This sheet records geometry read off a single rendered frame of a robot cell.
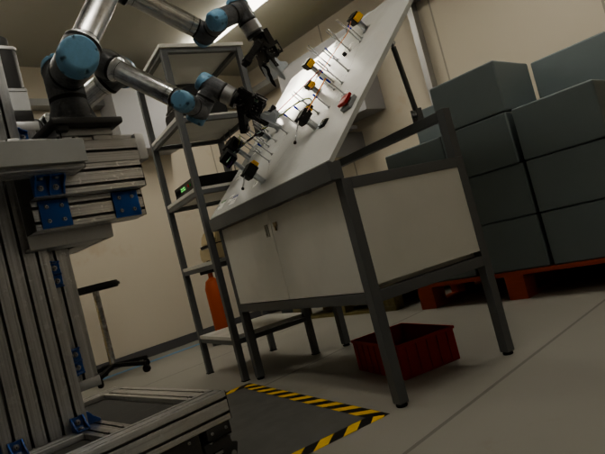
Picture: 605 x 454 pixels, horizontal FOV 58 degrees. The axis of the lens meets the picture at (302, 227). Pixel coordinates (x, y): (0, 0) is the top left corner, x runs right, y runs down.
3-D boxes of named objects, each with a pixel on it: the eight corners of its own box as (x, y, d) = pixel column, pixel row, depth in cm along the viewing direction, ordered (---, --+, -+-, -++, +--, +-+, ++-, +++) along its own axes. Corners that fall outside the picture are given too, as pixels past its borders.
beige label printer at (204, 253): (216, 259, 296) (207, 224, 296) (201, 263, 313) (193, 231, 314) (263, 248, 313) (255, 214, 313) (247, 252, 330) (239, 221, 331)
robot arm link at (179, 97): (83, 36, 200) (195, 89, 191) (101, 45, 211) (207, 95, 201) (71, 65, 201) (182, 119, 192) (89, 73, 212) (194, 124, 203)
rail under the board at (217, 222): (331, 180, 183) (327, 161, 183) (211, 232, 285) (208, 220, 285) (344, 177, 186) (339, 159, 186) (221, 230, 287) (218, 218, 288)
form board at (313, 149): (212, 221, 286) (210, 219, 285) (293, 80, 325) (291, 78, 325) (332, 163, 185) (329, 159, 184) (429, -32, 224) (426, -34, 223)
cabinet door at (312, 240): (362, 293, 187) (333, 182, 188) (288, 300, 234) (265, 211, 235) (367, 291, 188) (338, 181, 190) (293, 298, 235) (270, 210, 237)
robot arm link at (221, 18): (208, 40, 206) (229, 32, 212) (221, 27, 197) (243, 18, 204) (196, 22, 204) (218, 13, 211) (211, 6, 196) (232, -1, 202)
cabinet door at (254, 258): (289, 299, 235) (266, 211, 236) (239, 304, 282) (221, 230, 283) (293, 298, 236) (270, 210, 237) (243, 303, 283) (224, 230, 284)
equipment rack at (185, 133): (243, 383, 284) (158, 43, 291) (204, 374, 336) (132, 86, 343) (322, 352, 310) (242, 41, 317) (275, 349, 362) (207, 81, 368)
